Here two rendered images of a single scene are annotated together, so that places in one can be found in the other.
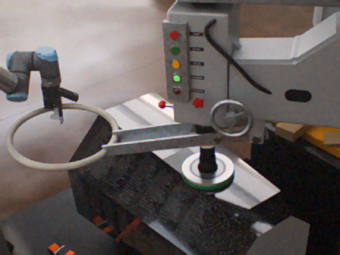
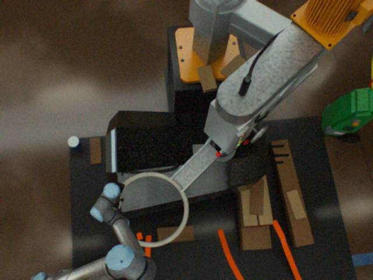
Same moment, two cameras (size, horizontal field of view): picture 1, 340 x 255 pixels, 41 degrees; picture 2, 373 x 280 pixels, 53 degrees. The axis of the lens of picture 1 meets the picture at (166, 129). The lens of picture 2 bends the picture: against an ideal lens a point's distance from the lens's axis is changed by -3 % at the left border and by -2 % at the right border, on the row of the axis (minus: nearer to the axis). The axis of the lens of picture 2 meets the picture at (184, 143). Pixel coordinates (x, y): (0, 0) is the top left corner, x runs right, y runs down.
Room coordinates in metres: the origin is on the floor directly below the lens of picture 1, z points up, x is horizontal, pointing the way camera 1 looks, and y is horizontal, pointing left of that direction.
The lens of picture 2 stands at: (1.38, 0.76, 3.38)
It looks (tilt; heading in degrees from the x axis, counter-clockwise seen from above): 71 degrees down; 291
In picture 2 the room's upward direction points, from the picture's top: 7 degrees clockwise
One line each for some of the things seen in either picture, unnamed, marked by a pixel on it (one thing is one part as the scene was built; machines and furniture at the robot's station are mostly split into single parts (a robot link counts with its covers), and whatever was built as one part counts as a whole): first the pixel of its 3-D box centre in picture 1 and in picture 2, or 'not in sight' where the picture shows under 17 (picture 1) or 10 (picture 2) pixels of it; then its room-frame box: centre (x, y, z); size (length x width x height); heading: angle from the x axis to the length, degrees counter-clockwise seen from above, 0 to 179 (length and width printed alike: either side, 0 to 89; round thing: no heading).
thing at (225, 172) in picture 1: (207, 168); (220, 147); (1.46, -0.16, 0.84); 0.21 x 0.21 x 0.01
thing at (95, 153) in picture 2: not in sight; (95, 150); (2.48, 0.12, 0.02); 0.25 x 0.10 x 0.01; 124
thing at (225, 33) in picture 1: (228, 64); (240, 112); (1.43, -0.23, 1.32); 0.36 x 0.22 x 0.45; 70
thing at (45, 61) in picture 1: (47, 62); (112, 192); (1.89, 0.51, 1.18); 0.10 x 0.09 x 0.12; 87
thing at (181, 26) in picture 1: (177, 62); (238, 139); (1.37, -0.05, 1.37); 0.08 x 0.03 x 0.28; 70
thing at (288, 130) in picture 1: (296, 124); (207, 79); (1.78, -0.62, 0.81); 0.20 x 0.10 x 0.05; 132
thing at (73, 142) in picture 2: not in sight; (74, 143); (2.67, 0.16, 0.08); 0.10 x 0.10 x 0.13
